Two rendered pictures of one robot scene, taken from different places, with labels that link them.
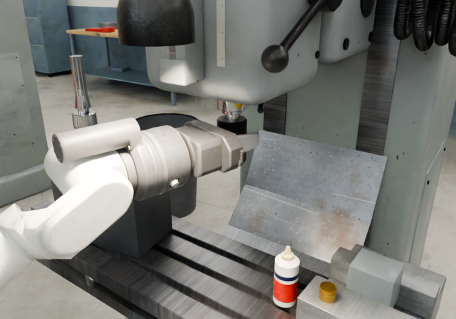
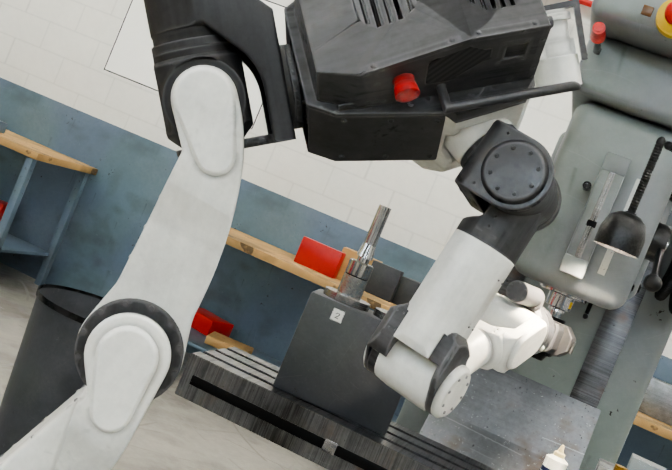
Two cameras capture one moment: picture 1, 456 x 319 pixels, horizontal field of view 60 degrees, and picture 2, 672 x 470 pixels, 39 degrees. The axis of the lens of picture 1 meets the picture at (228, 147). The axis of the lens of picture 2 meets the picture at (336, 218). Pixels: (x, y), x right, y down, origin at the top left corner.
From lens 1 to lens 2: 1.29 m
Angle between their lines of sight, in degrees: 28
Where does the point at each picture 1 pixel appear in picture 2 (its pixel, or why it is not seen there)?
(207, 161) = (556, 341)
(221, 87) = (594, 288)
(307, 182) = (511, 418)
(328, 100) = not seen: hidden behind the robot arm
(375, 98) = (604, 348)
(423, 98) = (648, 359)
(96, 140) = (534, 295)
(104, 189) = (543, 330)
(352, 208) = not seen: hidden behind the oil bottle
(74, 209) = (532, 335)
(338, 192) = (546, 436)
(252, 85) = (620, 294)
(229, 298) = not seen: outside the picture
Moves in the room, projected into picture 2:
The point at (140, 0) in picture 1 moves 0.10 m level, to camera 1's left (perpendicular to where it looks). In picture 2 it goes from (634, 228) to (582, 205)
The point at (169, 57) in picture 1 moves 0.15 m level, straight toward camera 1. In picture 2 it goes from (574, 255) to (639, 278)
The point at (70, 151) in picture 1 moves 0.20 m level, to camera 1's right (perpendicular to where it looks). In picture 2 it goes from (528, 296) to (628, 337)
